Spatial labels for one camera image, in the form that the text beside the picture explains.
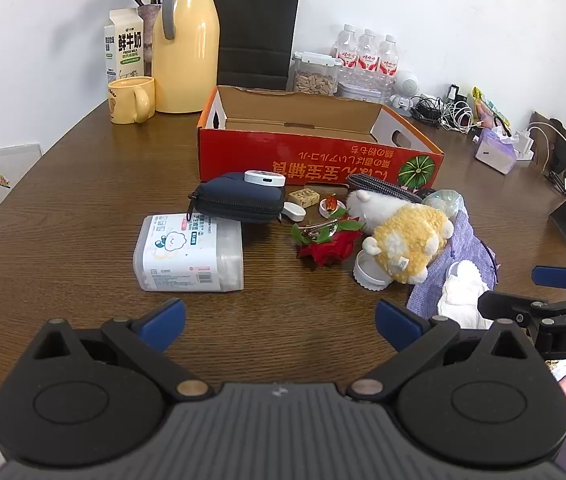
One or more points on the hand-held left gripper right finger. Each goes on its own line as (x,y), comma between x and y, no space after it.
(397,322)

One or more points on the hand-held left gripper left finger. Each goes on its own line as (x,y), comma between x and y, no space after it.
(164,322)

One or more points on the white cloth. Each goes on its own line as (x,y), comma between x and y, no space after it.
(463,290)

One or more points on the large white bottle cap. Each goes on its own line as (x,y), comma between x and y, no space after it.
(365,272)

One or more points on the wet wipes pack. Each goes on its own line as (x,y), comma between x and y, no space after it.
(188,255)

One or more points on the lavender cloth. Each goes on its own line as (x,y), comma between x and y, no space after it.
(465,245)

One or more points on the yellow plush toy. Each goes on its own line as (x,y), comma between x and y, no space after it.
(413,242)

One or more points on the red artificial rose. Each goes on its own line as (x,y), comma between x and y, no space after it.
(328,252)

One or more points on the white plush toy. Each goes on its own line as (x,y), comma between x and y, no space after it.
(378,207)

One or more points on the clear plastic ball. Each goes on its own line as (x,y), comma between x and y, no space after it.
(443,202)

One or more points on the metal hair clip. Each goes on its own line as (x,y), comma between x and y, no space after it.
(318,228)

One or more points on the navy zip pouch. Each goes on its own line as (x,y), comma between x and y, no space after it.
(243,202)

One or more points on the small white case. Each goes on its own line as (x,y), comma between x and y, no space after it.
(293,211)

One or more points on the small white rounded device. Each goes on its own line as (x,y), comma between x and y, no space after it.
(260,178)

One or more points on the red cardboard box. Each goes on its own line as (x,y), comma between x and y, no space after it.
(288,160)

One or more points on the black phone stand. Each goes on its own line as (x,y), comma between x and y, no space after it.
(563,175)

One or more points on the small white bottle cap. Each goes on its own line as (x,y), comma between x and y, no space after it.
(324,210)

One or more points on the white charger plug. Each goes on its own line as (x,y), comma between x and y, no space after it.
(525,145)

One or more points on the dried red date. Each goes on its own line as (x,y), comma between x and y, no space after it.
(332,202)

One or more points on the purple tissue pack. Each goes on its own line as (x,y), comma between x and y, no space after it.
(495,152)

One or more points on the brown cardboard piece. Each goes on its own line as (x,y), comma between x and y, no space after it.
(543,135)

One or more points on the tan wrapped cube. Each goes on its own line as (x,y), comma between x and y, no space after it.
(303,196)

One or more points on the yellow green snack packet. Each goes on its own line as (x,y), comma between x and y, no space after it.
(490,107)

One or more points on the black charger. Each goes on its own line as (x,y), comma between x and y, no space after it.
(455,94)

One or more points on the white board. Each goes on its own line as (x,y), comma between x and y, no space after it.
(5,175)

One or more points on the yellow mug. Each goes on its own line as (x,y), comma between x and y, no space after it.
(123,105)

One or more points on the clear plastic box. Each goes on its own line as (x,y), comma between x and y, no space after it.
(363,91)

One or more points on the white round robot speaker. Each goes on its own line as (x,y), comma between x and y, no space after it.
(405,84)

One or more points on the clear container of seeds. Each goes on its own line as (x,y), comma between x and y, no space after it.
(315,82)

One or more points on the yellow thermos jug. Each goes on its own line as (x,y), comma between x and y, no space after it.
(188,60)

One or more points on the water bottle red label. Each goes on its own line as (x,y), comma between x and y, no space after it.
(368,52)
(347,47)
(388,57)

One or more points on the white milk carton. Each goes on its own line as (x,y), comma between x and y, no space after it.
(125,45)

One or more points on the purple glass vase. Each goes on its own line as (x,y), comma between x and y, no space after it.
(149,30)

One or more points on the black paper bag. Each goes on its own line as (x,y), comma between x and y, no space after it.
(258,25)

